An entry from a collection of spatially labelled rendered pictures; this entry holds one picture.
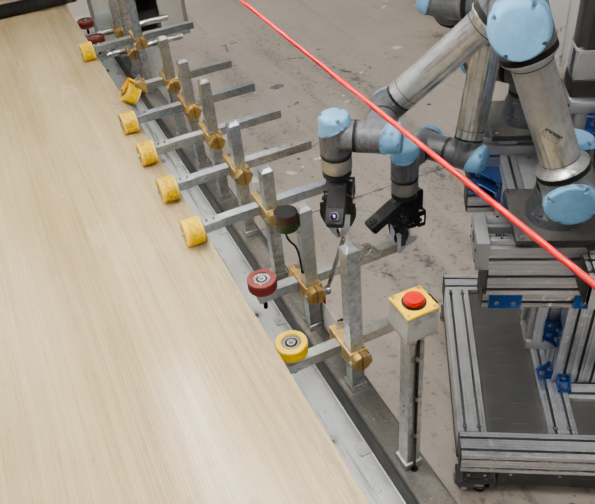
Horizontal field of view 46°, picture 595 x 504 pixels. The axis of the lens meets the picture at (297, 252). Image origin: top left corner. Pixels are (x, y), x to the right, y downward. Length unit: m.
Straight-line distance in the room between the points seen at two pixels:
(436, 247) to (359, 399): 1.65
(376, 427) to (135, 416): 0.58
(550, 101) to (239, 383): 0.91
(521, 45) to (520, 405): 1.39
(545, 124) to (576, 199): 0.19
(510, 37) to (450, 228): 2.15
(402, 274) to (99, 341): 1.74
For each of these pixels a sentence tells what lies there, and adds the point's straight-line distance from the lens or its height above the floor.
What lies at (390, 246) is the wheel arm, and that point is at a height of 0.86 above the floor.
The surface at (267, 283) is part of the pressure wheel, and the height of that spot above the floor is 0.91.
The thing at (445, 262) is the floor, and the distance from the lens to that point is 3.28.
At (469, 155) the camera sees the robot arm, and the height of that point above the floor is 1.15.
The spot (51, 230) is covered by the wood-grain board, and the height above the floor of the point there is 0.90.
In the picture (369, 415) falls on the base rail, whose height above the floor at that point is 0.70.
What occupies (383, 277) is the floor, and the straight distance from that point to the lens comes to 3.20.
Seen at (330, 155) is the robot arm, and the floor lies 1.29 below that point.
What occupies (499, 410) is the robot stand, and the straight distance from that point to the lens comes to 2.46.
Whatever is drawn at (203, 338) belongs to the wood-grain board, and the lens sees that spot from 1.75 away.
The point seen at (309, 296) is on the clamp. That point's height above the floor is 0.86.
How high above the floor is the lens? 2.14
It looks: 40 degrees down
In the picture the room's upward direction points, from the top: 6 degrees counter-clockwise
